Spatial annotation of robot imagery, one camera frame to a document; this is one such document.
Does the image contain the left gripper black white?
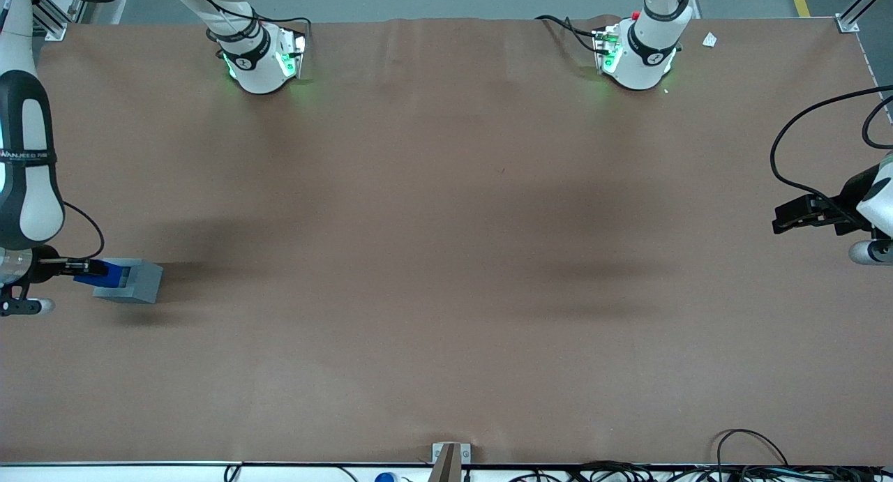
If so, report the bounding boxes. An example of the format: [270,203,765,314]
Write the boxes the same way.
[773,154,893,239]

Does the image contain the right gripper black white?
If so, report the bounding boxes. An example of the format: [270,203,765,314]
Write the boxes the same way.
[0,246,107,289]

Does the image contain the blue plastic part with knob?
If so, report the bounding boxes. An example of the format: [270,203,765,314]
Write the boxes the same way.
[73,259,128,288]

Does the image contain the gray square base block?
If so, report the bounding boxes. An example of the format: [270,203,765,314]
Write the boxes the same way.
[93,259,165,304]

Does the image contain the brown table cover sheet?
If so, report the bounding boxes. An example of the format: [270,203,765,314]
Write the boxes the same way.
[0,15,893,465]

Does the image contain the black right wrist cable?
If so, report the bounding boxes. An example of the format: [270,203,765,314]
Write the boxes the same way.
[63,202,105,263]

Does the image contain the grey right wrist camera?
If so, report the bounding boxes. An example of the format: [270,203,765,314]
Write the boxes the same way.
[0,297,55,317]

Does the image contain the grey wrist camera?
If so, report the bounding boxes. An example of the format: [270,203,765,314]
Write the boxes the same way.
[849,239,893,266]
[0,297,55,317]

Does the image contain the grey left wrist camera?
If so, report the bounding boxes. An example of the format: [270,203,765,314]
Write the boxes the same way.
[849,239,893,266]

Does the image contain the long black left wrist cable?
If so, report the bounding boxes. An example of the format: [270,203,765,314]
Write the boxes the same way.
[770,84,893,214]

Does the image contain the short black looped cable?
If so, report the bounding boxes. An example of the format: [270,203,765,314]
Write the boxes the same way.
[862,95,893,150]

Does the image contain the aluminium frame profile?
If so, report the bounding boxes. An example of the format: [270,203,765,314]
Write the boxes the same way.
[836,0,893,33]
[31,0,88,42]

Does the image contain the white table edge rail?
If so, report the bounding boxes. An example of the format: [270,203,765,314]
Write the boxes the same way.
[0,461,893,482]

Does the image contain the black arched floor cable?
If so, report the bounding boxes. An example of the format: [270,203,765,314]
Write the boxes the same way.
[716,429,790,469]

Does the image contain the tangled black cable bundle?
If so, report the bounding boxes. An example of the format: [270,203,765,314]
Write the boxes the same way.
[516,460,893,482]

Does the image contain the black right arm base cable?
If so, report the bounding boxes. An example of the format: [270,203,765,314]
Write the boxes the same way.
[183,0,313,50]

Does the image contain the black arm base cable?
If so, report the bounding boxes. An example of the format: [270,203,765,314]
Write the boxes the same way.
[183,0,313,50]
[535,15,608,54]

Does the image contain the black left arm base cable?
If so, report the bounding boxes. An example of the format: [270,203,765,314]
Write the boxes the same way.
[535,15,608,54]

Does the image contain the brown camera post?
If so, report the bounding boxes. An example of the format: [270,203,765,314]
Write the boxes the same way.
[428,444,463,482]

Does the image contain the silver mounting bracket plate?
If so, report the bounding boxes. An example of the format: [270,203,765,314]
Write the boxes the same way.
[432,442,472,465]

